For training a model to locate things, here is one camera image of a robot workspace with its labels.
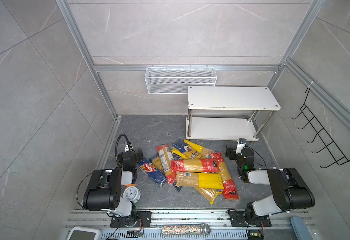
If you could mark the red white label spaghetti bag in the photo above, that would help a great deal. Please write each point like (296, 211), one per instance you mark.
(166, 158)

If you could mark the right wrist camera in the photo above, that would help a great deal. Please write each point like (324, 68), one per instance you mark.
(242, 143)

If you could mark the yellow clear spaghetti bag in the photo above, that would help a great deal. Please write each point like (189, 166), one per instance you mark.
(199, 180)

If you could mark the white wire mesh basket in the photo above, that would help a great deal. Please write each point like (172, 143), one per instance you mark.
(176, 80)

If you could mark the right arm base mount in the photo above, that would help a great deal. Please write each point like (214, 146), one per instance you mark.
(246, 218)

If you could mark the blue clear spaghetti bag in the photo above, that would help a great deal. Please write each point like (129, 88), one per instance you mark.
(155, 160)

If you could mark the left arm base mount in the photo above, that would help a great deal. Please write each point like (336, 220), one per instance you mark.
(135, 220)

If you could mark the red horizontal spaghetti bag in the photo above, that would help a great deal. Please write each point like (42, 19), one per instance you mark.
(195, 166)

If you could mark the white alarm clock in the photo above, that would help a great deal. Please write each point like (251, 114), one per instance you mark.
(132, 194)

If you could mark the blue Barilla spaghetti box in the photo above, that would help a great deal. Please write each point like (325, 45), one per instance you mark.
(152, 171)

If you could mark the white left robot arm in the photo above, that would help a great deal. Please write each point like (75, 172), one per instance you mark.
(101, 190)

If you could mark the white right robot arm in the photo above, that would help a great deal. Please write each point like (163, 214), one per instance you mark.
(289, 190)

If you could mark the white two-tier shelf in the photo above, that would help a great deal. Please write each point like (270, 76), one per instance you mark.
(227, 113)

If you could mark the light blue object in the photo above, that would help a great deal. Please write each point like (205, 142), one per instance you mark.
(300, 229)

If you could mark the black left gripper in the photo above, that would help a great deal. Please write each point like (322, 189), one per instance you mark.
(137, 156)

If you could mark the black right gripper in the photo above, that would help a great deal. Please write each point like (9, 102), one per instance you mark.
(232, 152)

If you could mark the red end long spaghetti bag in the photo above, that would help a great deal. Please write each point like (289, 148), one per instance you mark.
(229, 192)

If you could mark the yellow end spaghetti bag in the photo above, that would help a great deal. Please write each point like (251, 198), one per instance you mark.
(203, 150)

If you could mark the blue yellow Ankara spaghetti bag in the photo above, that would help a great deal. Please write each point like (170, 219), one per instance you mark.
(186, 151)

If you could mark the yellow Stature spaghetti bag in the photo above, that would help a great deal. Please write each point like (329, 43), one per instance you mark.
(209, 194)

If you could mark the white tablet device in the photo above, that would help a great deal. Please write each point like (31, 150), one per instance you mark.
(84, 233)

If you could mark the black wire hook rack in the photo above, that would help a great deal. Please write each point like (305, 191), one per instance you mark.
(338, 157)

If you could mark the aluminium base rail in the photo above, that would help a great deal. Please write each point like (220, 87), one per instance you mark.
(224, 224)

